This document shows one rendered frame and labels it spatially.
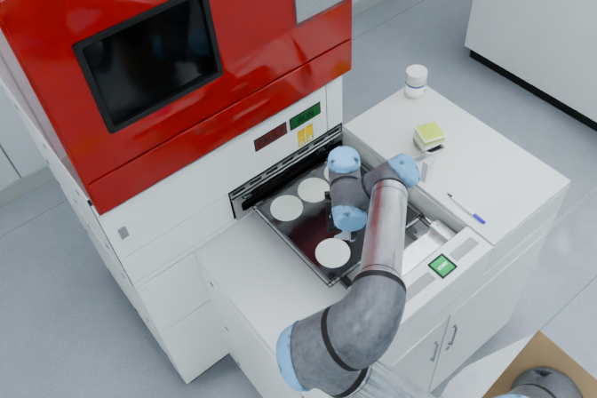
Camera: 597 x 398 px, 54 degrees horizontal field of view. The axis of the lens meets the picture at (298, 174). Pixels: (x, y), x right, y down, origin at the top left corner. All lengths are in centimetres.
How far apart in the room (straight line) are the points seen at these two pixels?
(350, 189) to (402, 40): 269
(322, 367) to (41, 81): 73
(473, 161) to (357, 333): 101
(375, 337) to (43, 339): 208
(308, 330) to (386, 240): 22
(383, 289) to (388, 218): 18
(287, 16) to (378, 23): 262
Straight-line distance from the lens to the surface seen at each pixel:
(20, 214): 335
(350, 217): 129
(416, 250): 175
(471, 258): 166
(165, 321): 205
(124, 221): 162
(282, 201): 183
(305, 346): 103
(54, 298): 296
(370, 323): 97
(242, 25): 139
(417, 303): 157
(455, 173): 183
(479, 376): 166
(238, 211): 184
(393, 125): 195
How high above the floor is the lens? 233
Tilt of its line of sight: 49 degrees down
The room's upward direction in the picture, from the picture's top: 5 degrees counter-clockwise
